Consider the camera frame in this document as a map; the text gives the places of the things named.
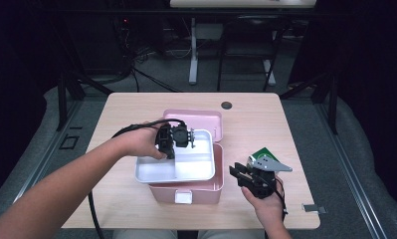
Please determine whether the person's leg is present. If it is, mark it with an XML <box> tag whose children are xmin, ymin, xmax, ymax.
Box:
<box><xmin>196</xmin><ymin>229</ymin><xmax>266</xmax><ymax>239</ymax></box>
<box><xmin>112</xmin><ymin>229</ymin><xmax>179</xmax><ymax>239</ymax></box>

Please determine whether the black chair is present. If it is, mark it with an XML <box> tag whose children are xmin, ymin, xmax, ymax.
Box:
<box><xmin>217</xmin><ymin>14</ymin><xmax>285</xmax><ymax>93</ymax></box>

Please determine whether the person's right hand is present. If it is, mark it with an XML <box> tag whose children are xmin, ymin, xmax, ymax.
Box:
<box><xmin>241</xmin><ymin>178</ymin><xmax>285</xmax><ymax>225</ymax></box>

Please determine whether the aluminium floor rail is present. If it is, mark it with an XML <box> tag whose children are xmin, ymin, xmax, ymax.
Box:
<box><xmin>0</xmin><ymin>99</ymin><xmax>85</xmax><ymax>239</ymax></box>
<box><xmin>313</xmin><ymin>99</ymin><xmax>389</xmax><ymax>239</ymax></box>

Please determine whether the black metal frame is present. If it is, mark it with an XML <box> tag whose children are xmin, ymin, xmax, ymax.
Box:
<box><xmin>280</xmin><ymin>71</ymin><xmax>339</xmax><ymax>135</ymax></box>
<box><xmin>56</xmin><ymin>71</ymin><xmax>114</xmax><ymax>132</ymax></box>

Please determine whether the green small box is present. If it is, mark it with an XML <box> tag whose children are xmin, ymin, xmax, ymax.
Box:
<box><xmin>250</xmin><ymin>146</ymin><xmax>282</xmax><ymax>164</ymax></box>

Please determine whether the bundle of floor cables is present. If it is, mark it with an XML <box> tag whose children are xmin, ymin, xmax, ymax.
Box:
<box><xmin>119</xmin><ymin>19</ymin><xmax>194</xmax><ymax>94</ymax></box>

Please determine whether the white divided tray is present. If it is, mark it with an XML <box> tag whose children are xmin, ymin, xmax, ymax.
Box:
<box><xmin>134</xmin><ymin>128</ymin><xmax>216</xmax><ymax>184</ymax></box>

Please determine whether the black computer tower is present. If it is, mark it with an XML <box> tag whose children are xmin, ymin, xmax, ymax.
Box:
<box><xmin>66</xmin><ymin>13</ymin><xmax>128</xmax><ymax>76</ymax></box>

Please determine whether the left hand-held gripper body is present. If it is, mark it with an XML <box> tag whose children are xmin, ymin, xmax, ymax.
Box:
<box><xmin>154</xmin><ymin>121</ymin><xmax>196</xmax><ymax>152</ymax></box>

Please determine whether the pink storage box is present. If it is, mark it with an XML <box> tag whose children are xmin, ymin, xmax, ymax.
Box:
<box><xmin>148</xmin><ymin>109</ymin><xmax>225</xmax><ymax>205</ymax></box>

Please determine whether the person's right leg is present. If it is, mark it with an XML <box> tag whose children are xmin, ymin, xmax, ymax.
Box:
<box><xmin>196</xmin><ymin>229</ymin><xmax>266</xmax><ymax>239</ymax></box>

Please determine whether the black square floor socket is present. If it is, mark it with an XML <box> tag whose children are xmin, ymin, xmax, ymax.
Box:
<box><xmin>59</xmin><ymin>133</ymin><xmax>80</xmax><ymax>150</ymax></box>

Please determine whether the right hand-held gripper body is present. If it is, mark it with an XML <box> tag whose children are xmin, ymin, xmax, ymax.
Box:
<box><xmin>247</xmin><ymin>153</ymin><xmax>294</xmax><ymax>200</ymax></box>

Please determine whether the hand-held gripper cable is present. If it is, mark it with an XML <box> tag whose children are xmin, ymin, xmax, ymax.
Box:
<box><xmin>88</xmin><ymin>118</ymin><xmax>187</xmax><ymax>239</ymax></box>
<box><xmin>275</xmin><ymin>177</ymin><xmax>289</xmax><ymax>220</ymax></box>

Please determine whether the person's left leg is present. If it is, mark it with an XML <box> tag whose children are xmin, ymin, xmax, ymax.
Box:
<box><xmin>112</xmin><ymin>229</ymin><xmax>179</xmax><ymax>239</ymax></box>

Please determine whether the grey tape strip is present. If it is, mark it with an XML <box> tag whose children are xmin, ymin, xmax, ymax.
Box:
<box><xmin>301</xmin><ymin>203</ymin><xmax>327</xmax><ymax>214</ymax></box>

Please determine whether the person's left hand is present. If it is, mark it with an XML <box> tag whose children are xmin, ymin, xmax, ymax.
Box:
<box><xmin>119</xmin><ymin>120</ymin><xmax>169</xmax><ymax>159</ymax></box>

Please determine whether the white desk with legs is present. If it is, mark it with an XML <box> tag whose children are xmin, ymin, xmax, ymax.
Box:
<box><xmin>169</xmin><ymin>0</ymin><xmax>316</xmax><ymax>87</ymax></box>

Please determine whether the left hand-held gripper cable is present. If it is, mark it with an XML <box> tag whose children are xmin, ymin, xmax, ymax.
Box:
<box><xmin>88</xmin><ymin>118</ymin><xmax>187</xmax><ymax>239</ymax></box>

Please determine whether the right hand-held gripper cable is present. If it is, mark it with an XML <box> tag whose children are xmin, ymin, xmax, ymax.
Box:
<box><xmin>275</xmin><ymin>177</ymin><xmax>289</xmax><ymax>220</ymax></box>

